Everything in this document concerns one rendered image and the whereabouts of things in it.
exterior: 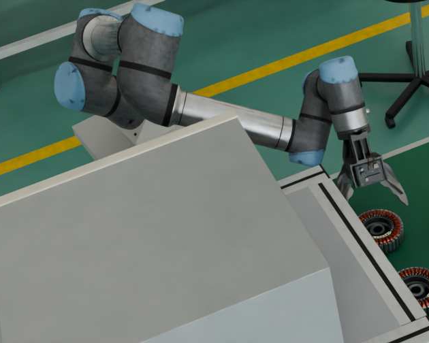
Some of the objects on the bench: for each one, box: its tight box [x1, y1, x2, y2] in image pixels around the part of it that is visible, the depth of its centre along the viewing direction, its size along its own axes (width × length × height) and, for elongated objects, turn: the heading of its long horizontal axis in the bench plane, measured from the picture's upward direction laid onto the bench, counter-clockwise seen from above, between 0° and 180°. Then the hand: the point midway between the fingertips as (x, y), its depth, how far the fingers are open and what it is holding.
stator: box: [358, 209, 404, 253], centre depth 187 cm, size 11×11×4 cm
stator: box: [397, 267, 429, 316], centre depth 173 cm, size 11×11×4 cm
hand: (373, 215), depth 187 cm, fingers open, 14 cm apart
